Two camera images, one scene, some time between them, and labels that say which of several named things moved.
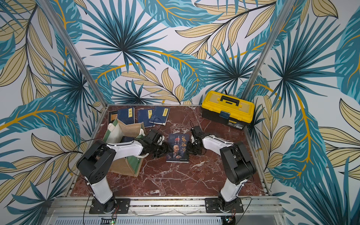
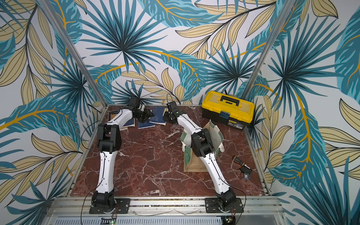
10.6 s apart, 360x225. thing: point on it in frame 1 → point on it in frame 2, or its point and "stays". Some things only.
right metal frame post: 269,48 stays
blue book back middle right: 160,115 stays
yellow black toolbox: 227,109 stays
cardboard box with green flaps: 116,129 → 192,162
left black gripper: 165,145 → 148,113
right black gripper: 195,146 → 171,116
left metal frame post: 77,51 stays
